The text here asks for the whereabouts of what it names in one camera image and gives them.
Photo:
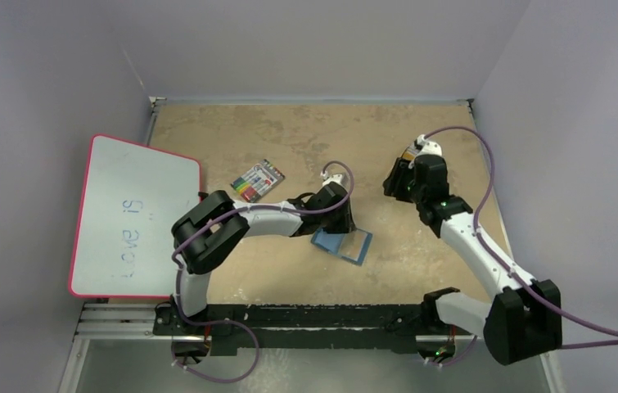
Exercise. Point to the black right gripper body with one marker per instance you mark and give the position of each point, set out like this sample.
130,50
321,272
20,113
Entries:
396,184

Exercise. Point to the blue card holder wallet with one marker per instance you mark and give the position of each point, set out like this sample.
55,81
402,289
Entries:
351,247

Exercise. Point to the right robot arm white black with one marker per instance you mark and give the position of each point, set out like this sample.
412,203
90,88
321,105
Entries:
518,323

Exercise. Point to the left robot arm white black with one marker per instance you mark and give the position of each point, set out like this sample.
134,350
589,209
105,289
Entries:
207,235

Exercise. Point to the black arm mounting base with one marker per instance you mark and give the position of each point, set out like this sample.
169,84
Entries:
226,328

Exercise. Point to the pack of coloured markers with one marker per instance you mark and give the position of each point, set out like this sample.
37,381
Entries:
258,181

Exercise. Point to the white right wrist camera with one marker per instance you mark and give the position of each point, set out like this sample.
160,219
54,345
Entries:
426,146

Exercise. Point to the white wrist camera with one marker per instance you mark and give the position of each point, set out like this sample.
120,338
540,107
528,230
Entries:
426,146
340,178

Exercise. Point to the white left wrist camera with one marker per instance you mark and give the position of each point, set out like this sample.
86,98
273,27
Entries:
340,178

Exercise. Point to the whiteboard with pink frame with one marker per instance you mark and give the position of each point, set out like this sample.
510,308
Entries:
132,195

